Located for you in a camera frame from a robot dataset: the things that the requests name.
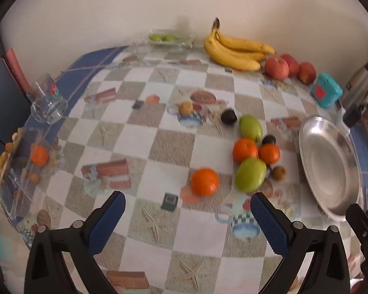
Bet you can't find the red apple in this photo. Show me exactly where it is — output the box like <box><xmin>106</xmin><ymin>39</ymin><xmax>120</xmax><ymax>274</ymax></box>
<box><xmin>297</xmin><ymin>62</ymin><xmax>317</xmax><ymax>85</ymax></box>
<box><xmin>264</xmin><ymin>57</ymin><xmax>290</xmax><ymax>81</ymax></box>
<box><xmin>280</xmin><ymin>54</ymin><xmax>300</xmax><ymax>78</ymax></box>

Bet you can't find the clear plastic fruit bag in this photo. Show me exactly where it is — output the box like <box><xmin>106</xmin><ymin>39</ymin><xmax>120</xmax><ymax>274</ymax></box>
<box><xmin>145</xmin><ymin>29</ymin><xmax>194</xmax><ymax>51</ymax></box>

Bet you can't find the teal toy house box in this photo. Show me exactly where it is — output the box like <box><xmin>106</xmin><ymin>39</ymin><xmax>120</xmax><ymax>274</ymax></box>
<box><xmin>310</xmin><ymin>73</ymin><xmax>343</xmax><ymax>109</ymax></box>

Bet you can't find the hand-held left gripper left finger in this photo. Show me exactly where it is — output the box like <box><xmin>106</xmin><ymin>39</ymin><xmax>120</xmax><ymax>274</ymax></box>
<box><xmin>24</xmin><ymin>191</ymin><xmax>127</xmax><ymax>294</ymax></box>

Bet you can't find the black charger block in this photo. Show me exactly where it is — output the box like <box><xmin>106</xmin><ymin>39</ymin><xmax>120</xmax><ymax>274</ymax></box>
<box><xmin>342</xmin><ymin>104</ymin><xmax>365</xmax><ymax>127</ymax></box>

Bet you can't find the clear glass mug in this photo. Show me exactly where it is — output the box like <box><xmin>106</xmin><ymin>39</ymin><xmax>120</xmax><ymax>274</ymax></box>
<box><xmin>26</xmin><ymin>73</ymin><xmax>68</xmax><ymax>125</ymax></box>

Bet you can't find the steel thermos jug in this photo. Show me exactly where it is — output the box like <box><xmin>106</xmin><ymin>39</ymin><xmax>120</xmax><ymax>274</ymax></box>
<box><xmin>340</xmin><ymin>58</ymin><xmax>368</xmax><ymax>111</ymax></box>

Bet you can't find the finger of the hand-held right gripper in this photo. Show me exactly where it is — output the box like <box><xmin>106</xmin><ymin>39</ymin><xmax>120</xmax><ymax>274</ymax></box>
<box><xmin>346</xmin><ymin>204</ymin><xmax>368</xmax><ymax>284</ymax></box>

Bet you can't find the dark blue panel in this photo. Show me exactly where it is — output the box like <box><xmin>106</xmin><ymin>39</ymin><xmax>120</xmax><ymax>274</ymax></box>
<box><xmin>0</xmin><ymin>21</ymin><xmax>31</xmax><ymax>147</ymax></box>

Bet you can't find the brown longan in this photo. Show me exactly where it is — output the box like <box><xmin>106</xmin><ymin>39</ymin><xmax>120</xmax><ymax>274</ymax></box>
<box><xmin>271</xmin><ymin>165</ymin><xmax>287</xmax><ymax>181</ymax></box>
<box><xmin>178</xmin><ymin>102</ymin><xmax>194</xmax><ymax>116</ymax></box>

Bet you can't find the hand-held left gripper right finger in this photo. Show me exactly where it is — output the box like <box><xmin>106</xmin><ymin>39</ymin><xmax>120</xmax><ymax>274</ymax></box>
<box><xmin>250</xmin><ymin>192</ymin><xmax>352</xmax><ymax>294</ymax></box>

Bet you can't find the small boxed orange mandarin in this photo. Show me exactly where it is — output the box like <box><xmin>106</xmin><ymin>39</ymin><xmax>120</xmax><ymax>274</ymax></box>
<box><xmin>31</xmin><ymin>146</ymin><xmax>50</xmax><ymax>166</ymax></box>

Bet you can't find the printed checkered tablecloth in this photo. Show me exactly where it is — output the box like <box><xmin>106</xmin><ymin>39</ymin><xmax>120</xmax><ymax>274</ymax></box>
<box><xmin>0</xmin><ymin>47</ymin><xmax>368</xmax><ymax>294</ymax></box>

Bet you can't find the yellow banana bunch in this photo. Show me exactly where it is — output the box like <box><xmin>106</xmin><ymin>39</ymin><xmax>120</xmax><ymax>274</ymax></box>
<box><xmin>203</xmin><ymin>17</ymin><xmax>276</xmax><ymax>72</ymax></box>

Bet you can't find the round steel plate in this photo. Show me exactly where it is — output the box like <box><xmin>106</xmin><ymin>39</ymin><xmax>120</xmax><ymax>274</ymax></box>
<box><xmin>298</xmin><ymin>116</ymin><xmax>363</xmax><ymax>222</ymax></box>

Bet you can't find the large green jujube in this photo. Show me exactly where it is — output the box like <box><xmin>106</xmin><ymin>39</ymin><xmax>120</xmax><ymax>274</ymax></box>
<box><xmin>238</xmin><ymin>115</ymin><xmax>263</xmax><ymax>142</ymax></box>
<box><xmin>235</xmin><ymin>157</ymin><xmax>267</xmax><ymax>192</ymax></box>

